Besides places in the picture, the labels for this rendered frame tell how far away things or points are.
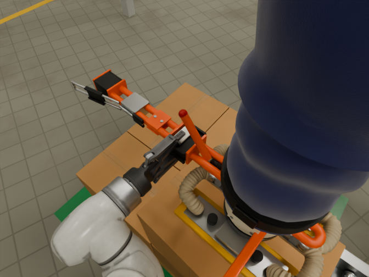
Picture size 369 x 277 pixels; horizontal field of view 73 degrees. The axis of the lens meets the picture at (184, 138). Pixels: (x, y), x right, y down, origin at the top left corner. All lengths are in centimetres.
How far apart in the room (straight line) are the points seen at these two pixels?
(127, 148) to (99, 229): 101
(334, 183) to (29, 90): 296
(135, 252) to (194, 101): 131
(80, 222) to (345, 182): 49
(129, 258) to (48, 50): 316
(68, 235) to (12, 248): 161
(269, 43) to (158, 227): 76
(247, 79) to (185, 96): 150
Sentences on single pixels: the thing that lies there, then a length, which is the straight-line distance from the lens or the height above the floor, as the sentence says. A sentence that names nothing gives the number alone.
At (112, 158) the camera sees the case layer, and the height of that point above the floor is 54.
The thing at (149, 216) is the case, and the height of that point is 94.
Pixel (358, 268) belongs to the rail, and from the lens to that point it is 146.
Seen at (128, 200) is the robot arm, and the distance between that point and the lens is 61.
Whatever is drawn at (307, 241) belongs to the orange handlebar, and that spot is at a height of 125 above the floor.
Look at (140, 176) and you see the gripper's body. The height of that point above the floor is 127.
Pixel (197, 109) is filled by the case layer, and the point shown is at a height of 54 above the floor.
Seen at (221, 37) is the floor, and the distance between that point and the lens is 342.
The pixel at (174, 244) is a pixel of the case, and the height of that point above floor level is 94.
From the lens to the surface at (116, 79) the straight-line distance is 88.
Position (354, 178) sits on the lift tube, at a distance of 38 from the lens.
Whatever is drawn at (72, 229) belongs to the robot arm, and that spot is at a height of 129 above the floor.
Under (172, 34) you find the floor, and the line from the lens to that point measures 346.
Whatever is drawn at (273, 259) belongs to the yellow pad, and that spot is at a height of 113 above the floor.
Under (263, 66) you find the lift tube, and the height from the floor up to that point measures 165.
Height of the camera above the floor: 183
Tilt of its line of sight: 55 degrees down
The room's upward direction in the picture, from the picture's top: straight up
